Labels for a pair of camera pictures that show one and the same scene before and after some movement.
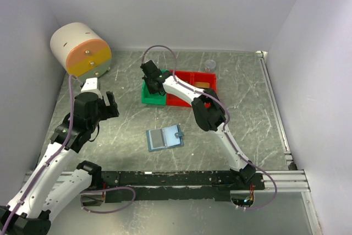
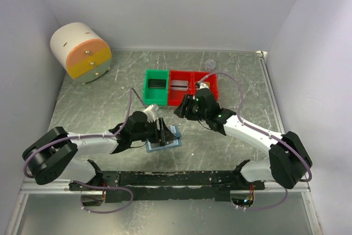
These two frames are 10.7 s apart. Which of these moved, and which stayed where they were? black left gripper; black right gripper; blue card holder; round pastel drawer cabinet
Moved: black right gripper; black left gripper
Stayed: round pastel drawer cabinet; blue card holder
